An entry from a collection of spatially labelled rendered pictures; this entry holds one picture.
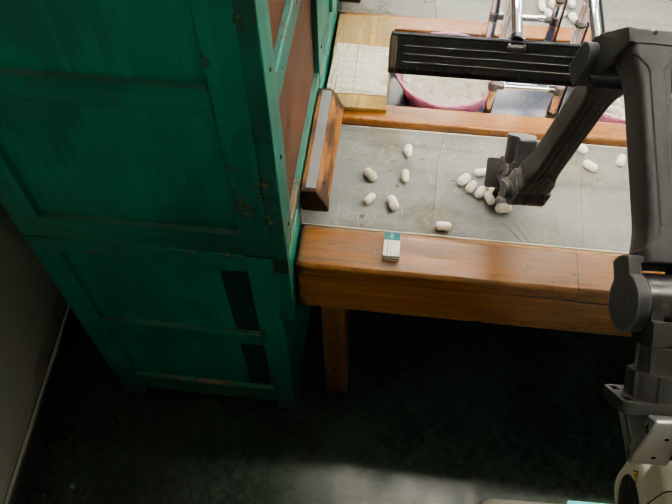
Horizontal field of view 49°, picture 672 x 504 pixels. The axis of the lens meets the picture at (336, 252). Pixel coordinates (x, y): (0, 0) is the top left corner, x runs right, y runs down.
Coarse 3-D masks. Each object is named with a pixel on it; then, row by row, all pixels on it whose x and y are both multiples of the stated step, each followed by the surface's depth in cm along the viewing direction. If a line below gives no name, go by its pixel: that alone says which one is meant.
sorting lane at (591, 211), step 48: (384, 144) 174; (432, 144) 174; (480, 144) 174; (336, 192) 167; (384, 192) 167; (432, 192) 167; (576, 192) 166; (624, 192) 166; (480, 240) 160; (528, 240) 159; (576, 240) 159; (624, 240) 159
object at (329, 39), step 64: (64, 256) 157; (128, 256) 152; (192, 256) 149; (256, 256) 146; (128, 320) 180; (192, 320) 177; (256, 320) 173; (128, 384) 216; (192, 384) 210; (256, 384) 207
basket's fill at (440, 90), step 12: (408, 84) 187; (420, 84) 186; (432, 84) 185; (444, 84) 185; (456, 84) 185; (468, 84) 185; (480, 84) 186; (420, 96) 184; (432, 96) 184; (444, 96) 184; (456, 96) 183; (468, 96) 184; (480, 96) 184
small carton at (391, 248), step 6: (384, 234) 155; (390, 234) 155; (396, 234) 155; (384, 240) 154; (390, 240) 154; (396, 240) 154; (384, 246) 154; (390, 246) 154; (396, 246) 153; (384, 252) 153; (390, 252) 153; (396, 252) 153; (384, 258) 153; (390, 258) 153; (396, 258) 153
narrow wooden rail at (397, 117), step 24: (360, 120) 176; (384, 120) 175; (408, 120) 175; (432, 120) 175; (456, 120) 175; (480, 120) 175; (504, 120) 175; (528, 120) 175; (552, 120) 174; (600, 144) 173; (624, 144) 172
